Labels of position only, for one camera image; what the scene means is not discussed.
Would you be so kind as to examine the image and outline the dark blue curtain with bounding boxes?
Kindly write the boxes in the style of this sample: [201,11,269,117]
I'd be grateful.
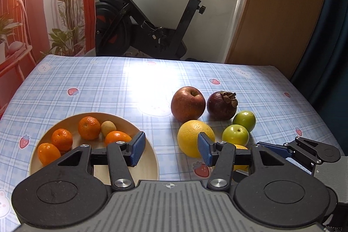
[289,0,348,124]

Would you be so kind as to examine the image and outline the green jujube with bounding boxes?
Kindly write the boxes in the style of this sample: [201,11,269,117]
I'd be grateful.
[222,125,250,147]
[232,110,256,132]

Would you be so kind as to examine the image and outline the red apple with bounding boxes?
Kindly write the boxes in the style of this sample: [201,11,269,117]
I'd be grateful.
[171,87,206,122]

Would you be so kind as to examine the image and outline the small mandarin orange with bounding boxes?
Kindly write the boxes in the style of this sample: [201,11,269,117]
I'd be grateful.
[105,131,133,148]
[51,128,74,152]
[37,143,62,167]
[78,116,101,140]

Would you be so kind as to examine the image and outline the yellow lemon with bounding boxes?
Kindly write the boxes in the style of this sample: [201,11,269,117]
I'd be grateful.
[232,144,249,171]

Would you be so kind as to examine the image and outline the printed wall poster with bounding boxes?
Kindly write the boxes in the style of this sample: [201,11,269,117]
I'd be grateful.
[0,0,102,110]

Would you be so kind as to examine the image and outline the black exercise bike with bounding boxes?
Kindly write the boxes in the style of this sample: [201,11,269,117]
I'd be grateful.
[95,0,235,61]

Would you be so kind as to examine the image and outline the small tan kiwi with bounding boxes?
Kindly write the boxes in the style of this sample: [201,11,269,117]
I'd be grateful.
[101,120,117,137]

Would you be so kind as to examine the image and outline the wooden board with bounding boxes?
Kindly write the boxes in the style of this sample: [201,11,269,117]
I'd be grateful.
[224,0,333,77]

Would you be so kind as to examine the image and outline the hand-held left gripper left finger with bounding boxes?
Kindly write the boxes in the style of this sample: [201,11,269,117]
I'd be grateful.
[35,131,146,189]

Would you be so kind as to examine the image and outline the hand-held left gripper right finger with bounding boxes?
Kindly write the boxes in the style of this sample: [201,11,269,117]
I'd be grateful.
[198,132,299,190]

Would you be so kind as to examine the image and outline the dark purple mangosteen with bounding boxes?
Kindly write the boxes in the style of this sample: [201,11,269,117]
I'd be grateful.
[207,91,238,120]

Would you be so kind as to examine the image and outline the cream oval plate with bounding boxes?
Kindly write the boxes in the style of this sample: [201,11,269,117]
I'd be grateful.
[29,112,159,186]

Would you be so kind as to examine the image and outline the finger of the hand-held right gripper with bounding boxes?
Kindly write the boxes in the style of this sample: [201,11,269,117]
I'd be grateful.
[257,136,320,167]
[233,169,250,183]

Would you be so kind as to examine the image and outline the large yellow orange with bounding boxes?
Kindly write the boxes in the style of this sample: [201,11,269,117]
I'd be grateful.
[177,120,215,159]

